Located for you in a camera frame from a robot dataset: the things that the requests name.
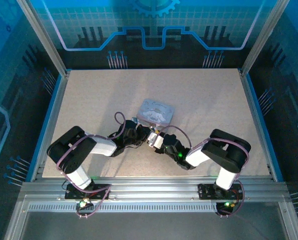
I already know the left controller board with LED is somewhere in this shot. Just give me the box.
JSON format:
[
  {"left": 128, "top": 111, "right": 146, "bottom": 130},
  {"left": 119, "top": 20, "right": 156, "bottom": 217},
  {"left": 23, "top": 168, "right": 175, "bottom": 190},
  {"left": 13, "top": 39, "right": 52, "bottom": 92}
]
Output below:
[{"left": 76, "top": 198, "right": 93, "bottom": 211}]

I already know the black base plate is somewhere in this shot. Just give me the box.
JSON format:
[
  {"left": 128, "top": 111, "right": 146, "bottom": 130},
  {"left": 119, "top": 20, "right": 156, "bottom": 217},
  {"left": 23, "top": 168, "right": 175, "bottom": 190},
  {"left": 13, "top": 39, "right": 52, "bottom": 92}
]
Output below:
[
  {"left": 197, "top": 181, "right": 247, "bottom": 201},
  {"left": 64, "top": 183, "right": 112, "bottom": 201}
]

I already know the controller board with led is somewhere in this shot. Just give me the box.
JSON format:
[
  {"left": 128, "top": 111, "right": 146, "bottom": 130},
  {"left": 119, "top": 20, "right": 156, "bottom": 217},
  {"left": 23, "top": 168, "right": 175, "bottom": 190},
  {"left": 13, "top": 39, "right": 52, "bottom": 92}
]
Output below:
[
  {"left": 76, "top": 198, "right": 93, "bottom": 211},
  {"left": 215, "top": 200, "right": 236, "bottom": 216}
]

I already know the slotted grey cable duct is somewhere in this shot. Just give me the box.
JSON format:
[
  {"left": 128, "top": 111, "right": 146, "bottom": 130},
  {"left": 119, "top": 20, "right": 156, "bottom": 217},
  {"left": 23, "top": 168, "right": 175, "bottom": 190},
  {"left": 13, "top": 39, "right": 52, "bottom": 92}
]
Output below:
[{"left": 28, "top": 203, "right": 220, "bottom": 214}]

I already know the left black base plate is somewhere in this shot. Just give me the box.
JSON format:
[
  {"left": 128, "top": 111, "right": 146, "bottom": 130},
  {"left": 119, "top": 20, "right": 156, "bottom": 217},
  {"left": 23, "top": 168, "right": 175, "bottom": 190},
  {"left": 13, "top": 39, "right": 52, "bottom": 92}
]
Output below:
[{"left": 64, "top": 183, "right": 112, "bottom": 201}]

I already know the aluminium frame post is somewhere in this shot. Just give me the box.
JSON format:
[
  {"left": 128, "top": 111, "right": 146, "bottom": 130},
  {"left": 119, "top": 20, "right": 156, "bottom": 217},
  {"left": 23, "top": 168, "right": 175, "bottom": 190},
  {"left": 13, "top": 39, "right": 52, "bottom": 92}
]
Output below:
[
  {"left": 16, "top": 0, "right": 71, "bottom": 76},
  {"left": 240, "top": 0, "right": 289, "bottom": 76}
]

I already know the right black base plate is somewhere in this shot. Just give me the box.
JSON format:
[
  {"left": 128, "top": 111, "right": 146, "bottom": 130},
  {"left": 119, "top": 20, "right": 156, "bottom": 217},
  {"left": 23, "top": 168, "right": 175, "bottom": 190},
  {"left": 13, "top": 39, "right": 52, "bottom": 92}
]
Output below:
[{"left": 197, "top": 181, "right": 247, "bottom": 201}]

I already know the aluminium side rail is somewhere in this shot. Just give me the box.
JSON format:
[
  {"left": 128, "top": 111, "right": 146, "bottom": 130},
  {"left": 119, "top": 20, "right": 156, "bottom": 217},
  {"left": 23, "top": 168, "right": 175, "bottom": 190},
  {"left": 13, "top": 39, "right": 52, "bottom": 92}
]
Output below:
[
  {"left": 238, "top": 68, "right": 277, "bottom": 183},
  {"left": 29, "top": 69, "right": 72, "bottom": 183}
]

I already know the aluminium cross rail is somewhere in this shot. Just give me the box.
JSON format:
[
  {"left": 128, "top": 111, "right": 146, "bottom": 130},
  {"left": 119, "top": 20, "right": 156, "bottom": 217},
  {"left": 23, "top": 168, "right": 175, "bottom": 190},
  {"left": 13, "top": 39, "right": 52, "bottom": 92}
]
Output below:
[{"left": 18, "top": 175, "right": 290, "bottom": 201}]

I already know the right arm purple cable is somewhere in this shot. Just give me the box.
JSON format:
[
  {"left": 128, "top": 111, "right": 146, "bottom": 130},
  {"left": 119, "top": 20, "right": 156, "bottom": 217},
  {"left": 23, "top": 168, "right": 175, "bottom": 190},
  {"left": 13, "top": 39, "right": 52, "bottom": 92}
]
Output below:
[{"left": 157, "top": 124, "right": 250, "bottom": 218}]

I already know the right controller board with LED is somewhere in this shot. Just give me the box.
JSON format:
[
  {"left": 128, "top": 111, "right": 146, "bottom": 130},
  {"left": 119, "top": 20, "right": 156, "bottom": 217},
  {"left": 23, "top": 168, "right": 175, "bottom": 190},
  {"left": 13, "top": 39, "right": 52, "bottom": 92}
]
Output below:
[{"left": 215, "top": 200, "right": 236, "bottom": 216}]

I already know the light blue cartoon tin box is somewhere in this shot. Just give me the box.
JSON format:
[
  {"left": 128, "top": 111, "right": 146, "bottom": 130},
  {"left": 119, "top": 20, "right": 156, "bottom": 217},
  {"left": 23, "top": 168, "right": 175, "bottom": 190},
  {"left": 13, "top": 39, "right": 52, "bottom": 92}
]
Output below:
[{"left": 135, "top": 98, "right": 177, "bottom": 126}]

